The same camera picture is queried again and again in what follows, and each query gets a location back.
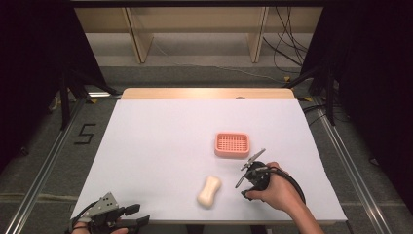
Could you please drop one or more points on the light wooden shelf unit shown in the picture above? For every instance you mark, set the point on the light wooden shelf unit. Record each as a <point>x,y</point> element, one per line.
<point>195,19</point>

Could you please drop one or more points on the person's left hand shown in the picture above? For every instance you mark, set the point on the person's left hand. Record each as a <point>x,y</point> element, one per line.
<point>81,230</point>

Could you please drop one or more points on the wooden table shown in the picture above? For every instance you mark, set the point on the wooden table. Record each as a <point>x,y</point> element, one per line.
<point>195,93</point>

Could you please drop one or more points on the black metal stand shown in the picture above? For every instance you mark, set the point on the black metal stand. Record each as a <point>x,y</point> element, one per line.
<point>329,97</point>
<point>65,97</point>

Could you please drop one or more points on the person's right hand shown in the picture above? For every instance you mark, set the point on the person's right hand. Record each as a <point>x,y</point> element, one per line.
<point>282,193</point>

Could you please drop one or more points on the white table cover sheet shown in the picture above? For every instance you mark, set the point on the white table cover sheet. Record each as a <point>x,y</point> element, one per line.
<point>162,146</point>

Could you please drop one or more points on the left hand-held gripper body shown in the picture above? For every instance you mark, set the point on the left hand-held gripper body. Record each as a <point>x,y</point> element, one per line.
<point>103,208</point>

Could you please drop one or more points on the black curtain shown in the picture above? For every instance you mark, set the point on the black curtain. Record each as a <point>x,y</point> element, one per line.
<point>373,81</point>
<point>35,65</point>

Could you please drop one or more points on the aluminium floor rail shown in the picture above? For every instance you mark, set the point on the aluminium floor rail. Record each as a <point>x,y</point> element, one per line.
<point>42,172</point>
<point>354,169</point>

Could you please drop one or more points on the yellow floor tape piece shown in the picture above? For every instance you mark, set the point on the yellow floor tape piece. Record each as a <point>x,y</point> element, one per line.
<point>307,99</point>

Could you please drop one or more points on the cream soap bar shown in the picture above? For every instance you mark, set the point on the cream soap bar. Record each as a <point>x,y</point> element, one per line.
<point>209,191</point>

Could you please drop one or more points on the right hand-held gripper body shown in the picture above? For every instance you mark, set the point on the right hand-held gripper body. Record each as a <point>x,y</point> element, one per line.
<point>258,177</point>

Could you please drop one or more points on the pink soap dish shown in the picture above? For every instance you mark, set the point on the pink soap dish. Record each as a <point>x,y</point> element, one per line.
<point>232,144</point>

